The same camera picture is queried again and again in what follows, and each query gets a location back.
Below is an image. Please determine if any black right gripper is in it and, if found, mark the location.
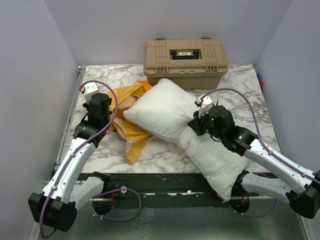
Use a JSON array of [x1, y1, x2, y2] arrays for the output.
[[189, 106, 225, 141]]

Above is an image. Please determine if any orange Mickey Mouse pillowcase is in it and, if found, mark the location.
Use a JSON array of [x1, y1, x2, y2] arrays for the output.
[[107, 81, 152, 165]]

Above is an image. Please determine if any white pillow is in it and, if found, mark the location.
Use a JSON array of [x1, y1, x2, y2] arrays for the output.
[[123, 78, 250, 201]]

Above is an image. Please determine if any tan plastic toolbox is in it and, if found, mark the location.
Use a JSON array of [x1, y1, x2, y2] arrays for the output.
[[143, 38, 229, 90]]

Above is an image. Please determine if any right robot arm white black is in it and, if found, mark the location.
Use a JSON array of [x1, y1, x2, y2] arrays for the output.
[[188, 105, 320, 219]]

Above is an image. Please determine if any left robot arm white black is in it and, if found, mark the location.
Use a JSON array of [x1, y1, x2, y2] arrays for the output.
[[28, 93, 112, 232]]

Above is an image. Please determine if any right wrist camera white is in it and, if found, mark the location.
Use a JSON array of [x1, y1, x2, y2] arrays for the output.
[[195, 95, 213, 118]]

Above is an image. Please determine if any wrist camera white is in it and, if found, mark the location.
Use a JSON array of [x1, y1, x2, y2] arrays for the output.
[[195, 95, 213, 118], [79, 82, 100, 103]]

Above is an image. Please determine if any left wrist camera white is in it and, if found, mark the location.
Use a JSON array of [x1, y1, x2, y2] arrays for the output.
[[79, 82, 100, 103]]

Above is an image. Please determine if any blue red object at wall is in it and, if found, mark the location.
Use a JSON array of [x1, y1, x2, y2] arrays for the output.
[[256, 73, 264, 93]]

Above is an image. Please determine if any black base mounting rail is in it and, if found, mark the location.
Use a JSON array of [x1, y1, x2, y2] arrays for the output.
[[77, 172, 229, 209]]

